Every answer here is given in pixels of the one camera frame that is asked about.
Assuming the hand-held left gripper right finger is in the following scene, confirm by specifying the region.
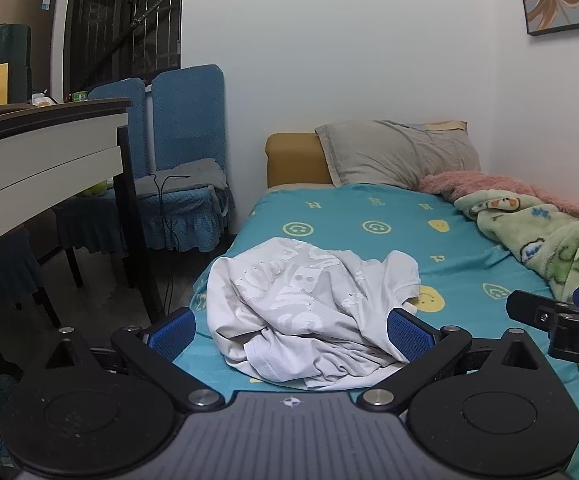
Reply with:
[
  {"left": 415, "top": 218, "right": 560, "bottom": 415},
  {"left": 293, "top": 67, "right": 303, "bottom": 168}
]
[{"left": 357, "top": 307, "right": 545, "bottom": 413}]

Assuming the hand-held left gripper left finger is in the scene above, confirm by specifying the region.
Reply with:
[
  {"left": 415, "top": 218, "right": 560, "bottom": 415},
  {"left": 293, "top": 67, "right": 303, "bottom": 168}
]
[{"left": 44, "top": 306, "right": 226, "bottom": 412}]

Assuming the white printed t-shirt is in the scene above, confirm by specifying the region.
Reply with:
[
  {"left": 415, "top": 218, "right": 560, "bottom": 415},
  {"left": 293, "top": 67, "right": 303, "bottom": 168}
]
[{"left": 206, "top": 237, "right": 423, "bottom": 391}]

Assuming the green cartoon printed blanket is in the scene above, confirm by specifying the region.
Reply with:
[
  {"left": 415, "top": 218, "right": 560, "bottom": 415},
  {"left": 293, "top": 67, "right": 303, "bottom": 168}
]
[{"left": 454, "top": 189, "right": 579, "bottom": 421}]

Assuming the pink fluffy blanket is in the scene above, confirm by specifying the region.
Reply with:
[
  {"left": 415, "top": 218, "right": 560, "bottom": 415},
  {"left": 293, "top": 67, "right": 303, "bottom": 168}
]
[{"left": 417, "top": 171, "right": 579, "bottom": 236}]

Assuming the grey cloth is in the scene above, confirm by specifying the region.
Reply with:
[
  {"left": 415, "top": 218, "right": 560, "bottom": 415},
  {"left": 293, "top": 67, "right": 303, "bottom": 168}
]
[{"left": 136, "top": 157, "right": 227, "bottom": 197}]

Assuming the dark blue covered chair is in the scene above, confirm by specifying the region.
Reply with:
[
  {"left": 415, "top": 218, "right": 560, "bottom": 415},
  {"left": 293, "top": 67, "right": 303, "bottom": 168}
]
[{"left": 0, "top": 230, "right": 61, "bottom": 333}]

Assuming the grey pillow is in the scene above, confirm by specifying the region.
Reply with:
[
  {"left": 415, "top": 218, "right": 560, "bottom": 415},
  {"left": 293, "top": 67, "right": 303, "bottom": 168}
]
[{"left": 315, "top": 120, "right": 481, "bottom": 190}]

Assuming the yellow blue pillow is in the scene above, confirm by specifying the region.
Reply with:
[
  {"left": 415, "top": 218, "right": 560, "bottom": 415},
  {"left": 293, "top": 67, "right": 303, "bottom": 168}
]
[{"left": 409, "top": 120, "right": 469, "bottom": 134}]

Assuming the yellow headboard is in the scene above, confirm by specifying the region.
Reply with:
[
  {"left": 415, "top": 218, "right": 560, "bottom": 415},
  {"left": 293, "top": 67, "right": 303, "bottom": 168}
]
[{"left": 265, "top": 133, "right": 337, "bottom": 191}]

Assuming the white table with dark top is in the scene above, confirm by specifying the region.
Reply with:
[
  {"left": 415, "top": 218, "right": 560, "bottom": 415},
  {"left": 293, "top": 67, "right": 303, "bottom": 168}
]
[{"left": 0, "top": 97, "right": 166, "bottom": 322}]

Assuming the dark window with grille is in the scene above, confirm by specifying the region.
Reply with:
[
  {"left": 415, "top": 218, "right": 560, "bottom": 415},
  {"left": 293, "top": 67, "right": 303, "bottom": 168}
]
[{"left": 64, "top": 0, "right": 186, "bottom": 102}]

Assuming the silver refrigerator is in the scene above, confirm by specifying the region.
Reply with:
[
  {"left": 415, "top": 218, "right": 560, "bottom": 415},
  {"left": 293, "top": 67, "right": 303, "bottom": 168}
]
[{"left": 0, "top": 0, "right": 58, "bottom": 103}]

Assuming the thin black cable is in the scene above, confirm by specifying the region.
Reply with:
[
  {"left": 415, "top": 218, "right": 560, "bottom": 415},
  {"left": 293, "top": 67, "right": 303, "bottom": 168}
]
[{"left": 144, "top": 172, "right": 192, "bottom": 307}]

